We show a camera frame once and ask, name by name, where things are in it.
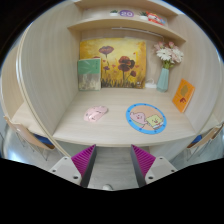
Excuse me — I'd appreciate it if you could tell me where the pink and white flower bouquet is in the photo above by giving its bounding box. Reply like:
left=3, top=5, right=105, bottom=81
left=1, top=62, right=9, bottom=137
left=153, top=40, right=185, bottom=70

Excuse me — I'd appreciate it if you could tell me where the pale teal faceted vase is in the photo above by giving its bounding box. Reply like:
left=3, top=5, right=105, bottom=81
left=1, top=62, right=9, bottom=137
left=156, top=67, right=170, bottom=93

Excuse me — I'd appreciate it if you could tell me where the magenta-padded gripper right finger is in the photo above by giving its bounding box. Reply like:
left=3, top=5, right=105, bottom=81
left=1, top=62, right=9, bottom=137
left=130, top=144, right=178, bottom=188

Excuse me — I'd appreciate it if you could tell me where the orange book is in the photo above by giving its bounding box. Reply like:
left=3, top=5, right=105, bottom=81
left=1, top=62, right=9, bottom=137
left=171, top=78, right=196, bottom=114

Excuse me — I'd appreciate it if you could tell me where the wooden chair with blue seat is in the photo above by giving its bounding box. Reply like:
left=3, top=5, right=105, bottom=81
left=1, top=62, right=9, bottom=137
left=3, top=114, right=56, bottom=161
left=186, top=122, right=224, bottom=158

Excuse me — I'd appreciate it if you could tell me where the white light bar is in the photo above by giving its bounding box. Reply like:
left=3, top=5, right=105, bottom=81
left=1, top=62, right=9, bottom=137
left=110, top=26, right=164, bottom=38

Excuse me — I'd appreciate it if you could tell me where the yellow poppy flower painting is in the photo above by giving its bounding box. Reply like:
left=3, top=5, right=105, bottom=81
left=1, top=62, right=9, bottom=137
left=79, top=37, right=148, bottom=90

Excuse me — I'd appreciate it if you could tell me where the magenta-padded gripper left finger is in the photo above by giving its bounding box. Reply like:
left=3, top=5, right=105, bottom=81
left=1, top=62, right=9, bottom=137
left=48, top=144, right=98, bottom=188

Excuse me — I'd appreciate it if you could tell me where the white power strip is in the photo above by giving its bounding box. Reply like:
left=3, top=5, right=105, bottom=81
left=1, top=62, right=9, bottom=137
left=144, top=78, right=158, bottom=89

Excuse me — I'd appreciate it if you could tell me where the green and beige book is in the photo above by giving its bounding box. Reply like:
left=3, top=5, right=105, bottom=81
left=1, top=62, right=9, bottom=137
left=77, top=58, right=102, bottom=92

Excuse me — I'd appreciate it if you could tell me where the pink computer mouse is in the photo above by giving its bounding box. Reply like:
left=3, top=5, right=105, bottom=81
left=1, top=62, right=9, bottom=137
left=83, top=105, right=109, bottom=123

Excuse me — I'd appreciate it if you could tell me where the round blue-rimmed cartoon mouse pad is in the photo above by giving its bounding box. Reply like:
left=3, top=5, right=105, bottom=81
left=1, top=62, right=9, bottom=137
left=125, top=102, right=168, bottom=135

